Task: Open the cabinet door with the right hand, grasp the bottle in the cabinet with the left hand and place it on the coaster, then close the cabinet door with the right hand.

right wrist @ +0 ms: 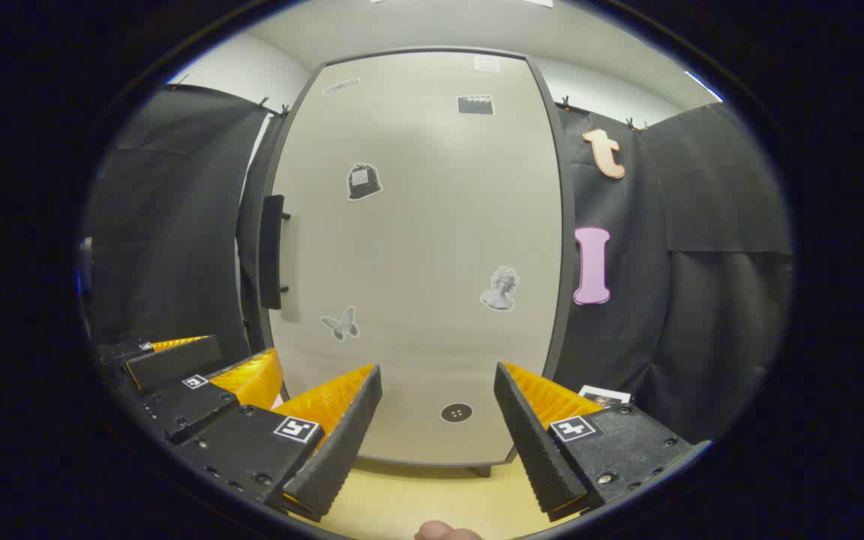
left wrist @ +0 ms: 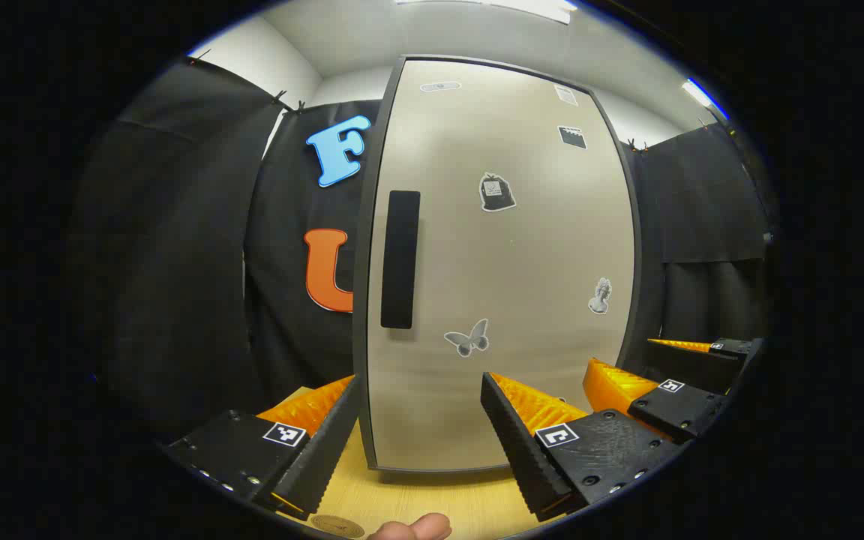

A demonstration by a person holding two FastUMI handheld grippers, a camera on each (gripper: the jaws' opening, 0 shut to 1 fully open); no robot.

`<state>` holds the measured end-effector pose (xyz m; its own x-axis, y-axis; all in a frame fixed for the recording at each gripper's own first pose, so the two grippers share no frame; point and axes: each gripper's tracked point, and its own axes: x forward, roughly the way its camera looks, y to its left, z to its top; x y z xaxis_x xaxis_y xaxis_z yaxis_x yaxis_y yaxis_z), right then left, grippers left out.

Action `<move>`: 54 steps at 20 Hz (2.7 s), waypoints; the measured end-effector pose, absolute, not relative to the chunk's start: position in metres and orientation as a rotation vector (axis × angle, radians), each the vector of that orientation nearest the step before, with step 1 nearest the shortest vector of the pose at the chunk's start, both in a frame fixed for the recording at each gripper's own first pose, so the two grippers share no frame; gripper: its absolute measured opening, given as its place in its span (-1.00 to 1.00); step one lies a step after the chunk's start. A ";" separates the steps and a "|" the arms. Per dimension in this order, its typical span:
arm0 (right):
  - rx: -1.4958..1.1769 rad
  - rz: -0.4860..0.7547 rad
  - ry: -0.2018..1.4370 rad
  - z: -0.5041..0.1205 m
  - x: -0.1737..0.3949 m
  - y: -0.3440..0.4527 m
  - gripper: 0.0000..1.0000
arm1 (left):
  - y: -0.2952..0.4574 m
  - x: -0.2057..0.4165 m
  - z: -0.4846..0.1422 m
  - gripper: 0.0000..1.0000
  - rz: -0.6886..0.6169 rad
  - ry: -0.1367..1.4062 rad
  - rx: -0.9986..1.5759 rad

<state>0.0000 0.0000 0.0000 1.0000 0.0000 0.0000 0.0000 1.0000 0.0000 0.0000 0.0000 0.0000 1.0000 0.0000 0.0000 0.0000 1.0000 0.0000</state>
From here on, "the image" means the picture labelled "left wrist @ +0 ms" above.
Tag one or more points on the wide ceiling light panel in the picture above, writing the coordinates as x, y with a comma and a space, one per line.
522, 7

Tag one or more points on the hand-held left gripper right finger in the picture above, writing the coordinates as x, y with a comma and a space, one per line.
514, 442

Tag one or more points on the black backdrop cloth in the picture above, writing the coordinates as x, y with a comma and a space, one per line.
177, 262

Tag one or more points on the narrow ceiling light panel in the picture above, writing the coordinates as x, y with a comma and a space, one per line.
702, 96

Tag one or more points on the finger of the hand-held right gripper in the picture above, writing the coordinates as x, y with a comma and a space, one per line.
732, 346
683, 409

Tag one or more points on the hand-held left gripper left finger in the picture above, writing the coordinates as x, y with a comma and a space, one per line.
331, 442

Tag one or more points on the beige cabinet door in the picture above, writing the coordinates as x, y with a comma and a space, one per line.
522, 270

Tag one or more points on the round brown coaster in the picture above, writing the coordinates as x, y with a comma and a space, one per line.
338, 527

